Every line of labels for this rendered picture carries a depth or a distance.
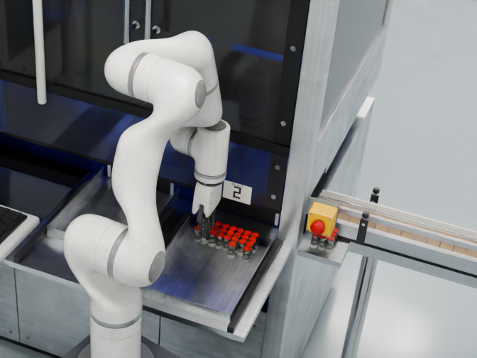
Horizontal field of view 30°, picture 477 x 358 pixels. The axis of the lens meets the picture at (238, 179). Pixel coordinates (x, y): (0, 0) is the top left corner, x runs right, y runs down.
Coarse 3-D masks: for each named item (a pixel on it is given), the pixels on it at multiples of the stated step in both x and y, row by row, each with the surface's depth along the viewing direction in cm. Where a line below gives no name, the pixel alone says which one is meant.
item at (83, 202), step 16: (96, 176) 274; (80, 192) 266; (96, 192) 272; (112, 192) 272; (160, 192) 274; (176, 192) 270; (64, 208) 258; (80, 208) 265; (96, 208) 265; (112, 208) 266; (160, 208) 268; (48, 224) 252; (64, 224) 258
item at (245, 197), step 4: (224, 180) 254; (224, 184) 254; (228, 184) 254; (232, 184) 253; (236, 184) 253; (224, 188) 255; (228, 188) 255; (232, 188) 254; (236, 188) 253; (244, 188) 252; (248, 188) 252; (224, 192) 256; (228, 192) 255; (232, 192) 255; (244, 192) 253; (248, 192) 253; (224, 196) 256; (228, 196) 256; (232, 196) 255; (236, 196) 255; (240, 196) 254; (244, 196) 254; (248, 196) 253; (236, 200) 256; (240, 200) 255; (244, 200) 255; (248, 200) 254; (248, 204) 255
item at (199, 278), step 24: (192, 240) 257; (168, 264) 247; (192, 264) 248; (216, 264) 249; (240, 264) 250; (144, 288) 234; (168, 288) 239; (192, 288) 240; (216, 288) 240; (240, 288) 241; (192, 312) 232; (216, 312) 229
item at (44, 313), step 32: (352, 128) 317; (352, 160) 322; (320, 192) 282; (352, 192) 348; (0, 288) 314; (32, 288) 308; (64, 288) 302; (320, 288) 334; (0, 320) 323; (32, 320) 317; (64, 320) 310; (160, 320) 293; (256, 320) 278; (64, 352) 320; (192, 352) 296; (224, 352) 290; (256, 352) 285; (288, 352) 299
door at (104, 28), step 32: (0, 0) 250; (32, 0) 246; (64, 0) 242; (96, 0) 239; (0, 32) 256; (32, 32) 252; (64, 32) 248; (96, 32) 244; (32, 64) 258; (64, 64) 254; (96, 64) 250; (128, 96) 252
